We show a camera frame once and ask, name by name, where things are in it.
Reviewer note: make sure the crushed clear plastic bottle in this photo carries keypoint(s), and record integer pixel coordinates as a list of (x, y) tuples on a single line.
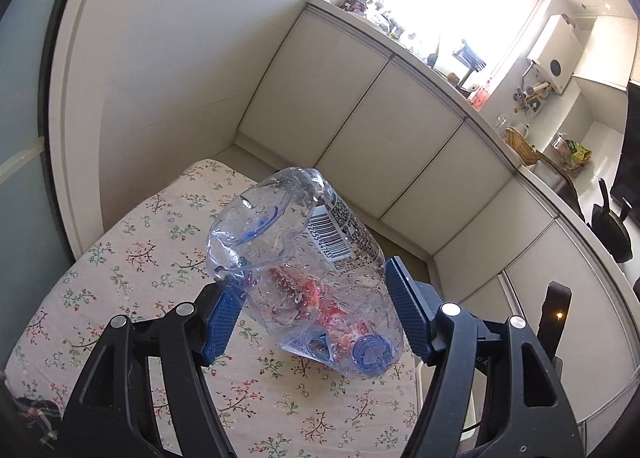
[(300, 258)]

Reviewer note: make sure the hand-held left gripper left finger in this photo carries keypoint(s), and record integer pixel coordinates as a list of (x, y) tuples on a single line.
[(220, 318)]

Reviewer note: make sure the black frying pan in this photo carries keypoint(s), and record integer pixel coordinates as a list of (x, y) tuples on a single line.
[(610, 233)]

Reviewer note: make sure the woven basket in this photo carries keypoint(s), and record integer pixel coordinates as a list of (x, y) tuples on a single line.
[(520, 146)]

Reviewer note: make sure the frosted glass door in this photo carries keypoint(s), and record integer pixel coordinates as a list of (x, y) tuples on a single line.
[(25, 88)]

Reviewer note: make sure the metal sink basin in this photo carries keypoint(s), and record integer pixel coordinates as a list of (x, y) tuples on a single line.
[(560, 183)]

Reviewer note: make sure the white side kitchen cabinet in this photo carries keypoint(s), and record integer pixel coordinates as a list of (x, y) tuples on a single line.
[(500, 248)]

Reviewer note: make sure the floral tablecloth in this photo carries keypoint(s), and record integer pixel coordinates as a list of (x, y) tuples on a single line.
[(125, 258)]

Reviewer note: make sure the yellow green food bags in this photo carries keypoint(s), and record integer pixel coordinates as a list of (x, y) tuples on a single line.
[(580, 153)]

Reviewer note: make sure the white cabinet door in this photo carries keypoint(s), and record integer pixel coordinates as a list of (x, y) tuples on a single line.
[(390, 143), (310, 98), (450, 188)]

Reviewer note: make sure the clear drinking glass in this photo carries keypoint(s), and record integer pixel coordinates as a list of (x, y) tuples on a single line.
[(500, 121)]

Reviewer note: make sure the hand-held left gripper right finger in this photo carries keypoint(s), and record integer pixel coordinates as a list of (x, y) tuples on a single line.
[(407, 308)]

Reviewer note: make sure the white wall cabinet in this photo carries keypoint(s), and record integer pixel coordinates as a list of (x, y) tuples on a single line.
[(610, 53)]

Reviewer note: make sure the countertop clutter pile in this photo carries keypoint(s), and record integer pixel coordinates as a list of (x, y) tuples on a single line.
[(365, 8)]

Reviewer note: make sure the water heater pipes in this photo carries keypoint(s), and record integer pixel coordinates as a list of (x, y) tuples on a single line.
[(530, 96)]

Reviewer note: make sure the black dish rack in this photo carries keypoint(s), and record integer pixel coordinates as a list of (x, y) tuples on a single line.
[(470, 58)]

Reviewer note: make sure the white water heater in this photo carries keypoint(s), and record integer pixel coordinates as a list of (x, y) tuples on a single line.
[(555, 53)]

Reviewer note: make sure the white kitchen countertop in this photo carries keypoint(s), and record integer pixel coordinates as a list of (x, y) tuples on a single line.
[(350, 28)]

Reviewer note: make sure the white trash bin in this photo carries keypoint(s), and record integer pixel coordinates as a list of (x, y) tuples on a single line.
[(470, 418)]

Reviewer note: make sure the red bottle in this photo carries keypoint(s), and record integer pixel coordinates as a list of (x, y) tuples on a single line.
[(477, 96)]

